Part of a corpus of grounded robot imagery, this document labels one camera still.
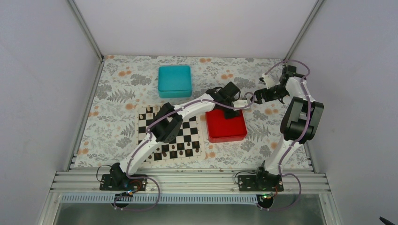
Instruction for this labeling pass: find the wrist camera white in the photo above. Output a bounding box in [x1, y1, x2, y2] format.
[232, 99, 250, 110]
[259, 74, 275, 89]

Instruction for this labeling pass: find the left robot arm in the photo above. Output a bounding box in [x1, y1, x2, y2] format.
[109, 82, 241, 190]

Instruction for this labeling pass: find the aluminium rail frame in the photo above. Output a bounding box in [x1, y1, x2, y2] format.
[50, 167, 331, 194]

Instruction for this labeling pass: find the red plastic tray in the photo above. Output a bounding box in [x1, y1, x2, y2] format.
[205, 109, 247, 143]

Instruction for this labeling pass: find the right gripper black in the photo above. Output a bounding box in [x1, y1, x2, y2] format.
[251, 85, 290, 104]

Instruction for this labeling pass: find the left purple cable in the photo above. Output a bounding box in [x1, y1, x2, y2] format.
[112, 91, 256, 212]

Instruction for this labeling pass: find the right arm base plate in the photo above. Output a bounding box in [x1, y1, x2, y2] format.
[237, 174, 284, 192]

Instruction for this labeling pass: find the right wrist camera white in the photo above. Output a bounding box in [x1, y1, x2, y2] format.
[259, 74, 275, 89]

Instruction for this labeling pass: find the floral patterned tablecloth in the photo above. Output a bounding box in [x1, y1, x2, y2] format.
[74, 55, 312, 170]

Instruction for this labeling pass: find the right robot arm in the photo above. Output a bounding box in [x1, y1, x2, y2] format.
[254, 66, 324, 191]

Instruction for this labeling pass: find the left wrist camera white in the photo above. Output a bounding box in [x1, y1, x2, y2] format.
[232, 99, 250, 110]

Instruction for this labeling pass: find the black white chessboard mat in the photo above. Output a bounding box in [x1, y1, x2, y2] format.
[135, 105, 205, 166]

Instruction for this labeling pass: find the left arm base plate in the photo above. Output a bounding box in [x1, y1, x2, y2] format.
[99, 174, 147, 192]

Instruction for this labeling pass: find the teal plastic box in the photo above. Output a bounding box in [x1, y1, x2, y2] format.
[158, 65, 192, 98]

